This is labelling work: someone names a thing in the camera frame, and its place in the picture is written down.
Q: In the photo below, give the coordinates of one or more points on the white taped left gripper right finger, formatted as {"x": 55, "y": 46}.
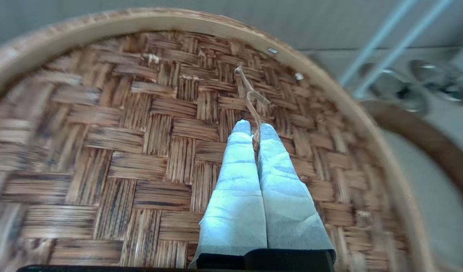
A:
{"x": 288, "y": 211}

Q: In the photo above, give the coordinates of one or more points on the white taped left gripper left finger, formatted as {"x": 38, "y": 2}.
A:
{"x": 237, "y": 196}

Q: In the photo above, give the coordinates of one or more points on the woven bamboo steamer lid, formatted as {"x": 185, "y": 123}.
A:
{"x": 122, "y": 151}

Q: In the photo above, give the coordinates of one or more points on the tall bamboo steamer stack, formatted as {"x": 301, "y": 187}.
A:
{"x": 435, "y": 143}

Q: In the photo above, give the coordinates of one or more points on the white metal pole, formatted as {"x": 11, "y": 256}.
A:
{"x": 405, "y": 43}
{"x": 382, "y": 36}

